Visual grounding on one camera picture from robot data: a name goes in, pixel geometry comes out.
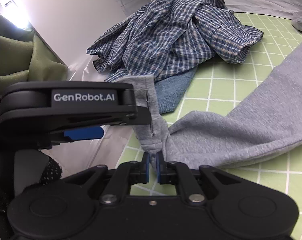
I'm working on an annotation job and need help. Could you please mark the grey sweatshirt garment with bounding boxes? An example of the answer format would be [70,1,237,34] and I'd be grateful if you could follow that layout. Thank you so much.
[122,42,302,168]

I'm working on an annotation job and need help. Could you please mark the olive green fabric bag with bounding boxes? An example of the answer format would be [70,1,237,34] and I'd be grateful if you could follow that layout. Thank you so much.
[0,14,68,94]

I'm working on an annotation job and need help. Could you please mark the green grid bed sheet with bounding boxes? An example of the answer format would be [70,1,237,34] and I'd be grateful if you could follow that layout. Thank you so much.
[119,13,302,239]

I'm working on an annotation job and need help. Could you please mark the blue towel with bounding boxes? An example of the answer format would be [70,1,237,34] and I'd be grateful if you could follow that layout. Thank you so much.
[155,67,198,114]

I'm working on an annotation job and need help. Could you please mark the blue plaid shirt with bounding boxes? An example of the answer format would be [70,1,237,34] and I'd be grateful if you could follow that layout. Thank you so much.
[87,0,263,82]

